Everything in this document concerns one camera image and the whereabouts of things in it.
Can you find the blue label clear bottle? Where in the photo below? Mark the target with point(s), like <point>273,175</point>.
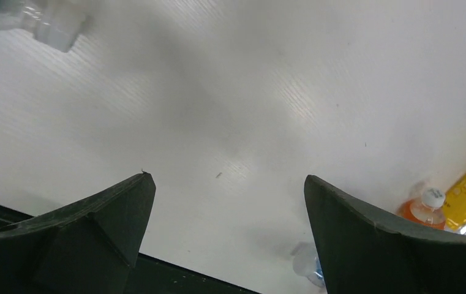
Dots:
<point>306,264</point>

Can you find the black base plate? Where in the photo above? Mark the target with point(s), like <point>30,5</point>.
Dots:
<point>152,275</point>

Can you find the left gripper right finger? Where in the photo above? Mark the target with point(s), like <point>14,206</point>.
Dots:
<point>365,249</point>

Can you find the green cap water bottle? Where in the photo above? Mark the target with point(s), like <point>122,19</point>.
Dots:
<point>52,22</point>

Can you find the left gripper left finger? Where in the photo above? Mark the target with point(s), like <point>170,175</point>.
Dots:
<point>89,246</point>

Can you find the orange drink bottle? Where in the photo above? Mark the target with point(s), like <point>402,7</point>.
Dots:
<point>425,209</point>

